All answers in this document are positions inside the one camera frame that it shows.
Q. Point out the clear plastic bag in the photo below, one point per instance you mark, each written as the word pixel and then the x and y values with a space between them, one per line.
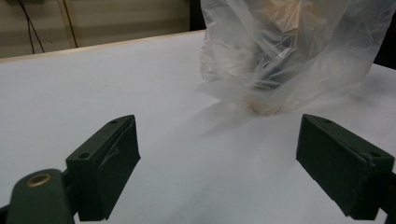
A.
pixel 280 56

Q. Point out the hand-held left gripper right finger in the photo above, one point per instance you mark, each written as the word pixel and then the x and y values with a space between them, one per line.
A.
pixel 339 161

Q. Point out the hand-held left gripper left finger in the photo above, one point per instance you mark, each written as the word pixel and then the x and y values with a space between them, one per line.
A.
pixel 102 168

